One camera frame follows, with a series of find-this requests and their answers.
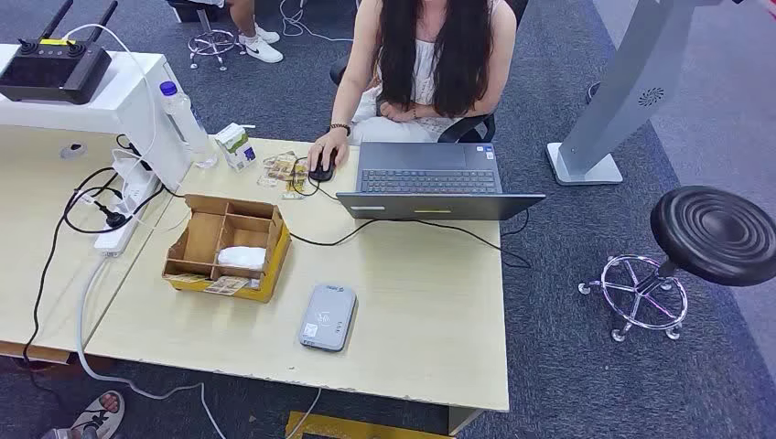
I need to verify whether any white wrapped card packet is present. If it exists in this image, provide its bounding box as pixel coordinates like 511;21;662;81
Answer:
216;245;268;272

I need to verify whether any black mouse cable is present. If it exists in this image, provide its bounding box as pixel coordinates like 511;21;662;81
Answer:
292;155;340;201

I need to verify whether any thin white cable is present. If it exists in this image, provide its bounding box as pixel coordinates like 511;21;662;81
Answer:
60;23;160;201

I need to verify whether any small milk carton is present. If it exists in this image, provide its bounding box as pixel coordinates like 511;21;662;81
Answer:
213;123;258;174

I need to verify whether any grey laptop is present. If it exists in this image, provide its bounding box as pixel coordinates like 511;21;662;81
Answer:
335;141;547;222

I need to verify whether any person's right hand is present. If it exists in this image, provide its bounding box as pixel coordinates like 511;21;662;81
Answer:
307;128;351;173

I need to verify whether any person's left hand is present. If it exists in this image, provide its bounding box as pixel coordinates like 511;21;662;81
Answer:
380;102;419;123

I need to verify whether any black plug cable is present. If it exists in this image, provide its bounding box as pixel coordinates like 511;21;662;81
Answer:
62;181;167;236

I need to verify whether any cardboard divider box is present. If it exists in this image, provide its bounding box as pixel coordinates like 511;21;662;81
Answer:
161;193;293;305

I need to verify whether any white power adapter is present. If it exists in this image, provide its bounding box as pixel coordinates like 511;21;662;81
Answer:
111;148;153;183

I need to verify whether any patterned ID card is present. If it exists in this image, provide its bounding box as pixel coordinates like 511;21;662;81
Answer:
262;151;298;175

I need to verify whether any black laptop power cable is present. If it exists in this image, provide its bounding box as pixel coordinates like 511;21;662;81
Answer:
289;209;534;271

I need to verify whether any black antenna remote controller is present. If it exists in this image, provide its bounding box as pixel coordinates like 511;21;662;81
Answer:
0;0;119;105

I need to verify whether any white power strip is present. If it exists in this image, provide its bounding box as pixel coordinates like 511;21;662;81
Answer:
92;158;164;258

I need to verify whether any clear plastic water bottle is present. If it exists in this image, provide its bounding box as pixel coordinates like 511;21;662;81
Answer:
158;80;220;169

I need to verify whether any person's foot in sandal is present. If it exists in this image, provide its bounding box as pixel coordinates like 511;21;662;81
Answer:
38;391;126;439

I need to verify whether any black computer mouse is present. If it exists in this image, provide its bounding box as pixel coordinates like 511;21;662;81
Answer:
307;148;339;183

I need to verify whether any grey card reader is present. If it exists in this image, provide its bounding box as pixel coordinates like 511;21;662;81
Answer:
296;283;359;354

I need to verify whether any person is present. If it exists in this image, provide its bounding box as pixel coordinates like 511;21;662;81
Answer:
224;0;285;65
306;0;520;174

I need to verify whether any chrome base stool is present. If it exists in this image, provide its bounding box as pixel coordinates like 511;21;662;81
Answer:
167;0;241;72

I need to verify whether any long black cable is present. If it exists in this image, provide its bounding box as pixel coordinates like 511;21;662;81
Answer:
21;166;119;395

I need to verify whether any grey kiosk stand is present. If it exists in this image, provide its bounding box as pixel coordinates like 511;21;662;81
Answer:
545;0;747;187

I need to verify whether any white desk cabinet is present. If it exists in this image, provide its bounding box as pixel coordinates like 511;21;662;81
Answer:
0;43;194;194

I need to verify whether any black round stool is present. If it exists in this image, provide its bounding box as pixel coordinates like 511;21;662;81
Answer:
577;184;776;344

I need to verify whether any grey power strip cord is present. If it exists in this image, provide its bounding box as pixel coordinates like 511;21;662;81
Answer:
75;254;229;439

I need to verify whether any white coiled floor cable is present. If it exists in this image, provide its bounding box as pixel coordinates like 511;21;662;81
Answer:
278;0;356;44

